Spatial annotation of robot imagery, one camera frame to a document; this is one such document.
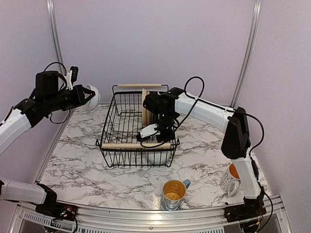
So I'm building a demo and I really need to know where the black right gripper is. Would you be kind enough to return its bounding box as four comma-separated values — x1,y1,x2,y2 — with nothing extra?
153,112,175,146

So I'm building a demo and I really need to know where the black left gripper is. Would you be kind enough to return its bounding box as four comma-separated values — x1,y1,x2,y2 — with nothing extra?
44,83,94,112

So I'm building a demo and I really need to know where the small white bowl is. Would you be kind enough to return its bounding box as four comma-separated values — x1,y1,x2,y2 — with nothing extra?
83,84,101,112

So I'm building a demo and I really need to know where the cream bird pattern plate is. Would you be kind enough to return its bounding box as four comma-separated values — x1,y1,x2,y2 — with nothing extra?
147,91,155,127

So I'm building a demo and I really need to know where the pale yellow round plate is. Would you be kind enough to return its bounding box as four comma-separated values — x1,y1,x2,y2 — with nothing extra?
141,88,148,127

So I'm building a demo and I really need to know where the large white bowl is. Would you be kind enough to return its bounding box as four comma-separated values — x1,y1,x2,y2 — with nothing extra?
147,143,171,165

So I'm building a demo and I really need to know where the black wire dish rack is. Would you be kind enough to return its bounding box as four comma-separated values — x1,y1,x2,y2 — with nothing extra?
96,84,179,167

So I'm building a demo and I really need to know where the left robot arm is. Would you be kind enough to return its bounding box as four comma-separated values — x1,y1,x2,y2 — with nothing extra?
0,67,101,216

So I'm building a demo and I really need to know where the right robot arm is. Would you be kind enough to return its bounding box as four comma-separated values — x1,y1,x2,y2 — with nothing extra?
138,87,266,221

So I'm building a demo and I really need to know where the white patterned mug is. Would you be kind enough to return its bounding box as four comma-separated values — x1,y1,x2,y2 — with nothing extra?
219,163,241,197

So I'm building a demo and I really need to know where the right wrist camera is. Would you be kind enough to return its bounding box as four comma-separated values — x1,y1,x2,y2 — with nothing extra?
136,123,160,142

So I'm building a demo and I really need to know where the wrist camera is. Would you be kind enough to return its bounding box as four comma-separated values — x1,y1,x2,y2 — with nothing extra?
136,123,160,142
65,66,79,90

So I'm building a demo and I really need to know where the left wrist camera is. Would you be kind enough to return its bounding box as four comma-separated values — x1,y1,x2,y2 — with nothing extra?
65,66,79,90

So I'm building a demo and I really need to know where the blue handled mug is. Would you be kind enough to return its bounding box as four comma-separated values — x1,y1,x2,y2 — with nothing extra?
161,179,191,211

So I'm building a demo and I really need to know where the left aluminium frame post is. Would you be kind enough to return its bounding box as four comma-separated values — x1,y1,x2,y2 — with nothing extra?
47,0,63,63

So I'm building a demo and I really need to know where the aluminium frame post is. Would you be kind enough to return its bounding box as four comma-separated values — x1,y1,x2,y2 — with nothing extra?
230,0,262,108
47,0,63,63

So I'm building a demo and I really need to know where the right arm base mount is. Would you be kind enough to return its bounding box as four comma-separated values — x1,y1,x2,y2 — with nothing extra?
224,204,267,223

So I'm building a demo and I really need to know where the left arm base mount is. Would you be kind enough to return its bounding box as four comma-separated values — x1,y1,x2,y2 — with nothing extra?
35,202,78,221

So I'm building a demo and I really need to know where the aluminium front rail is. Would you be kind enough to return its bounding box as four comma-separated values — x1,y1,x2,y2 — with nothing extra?
8,196,292,233

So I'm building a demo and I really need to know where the right aluminium frame post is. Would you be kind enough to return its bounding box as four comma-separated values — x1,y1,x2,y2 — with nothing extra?
230,0,262,108

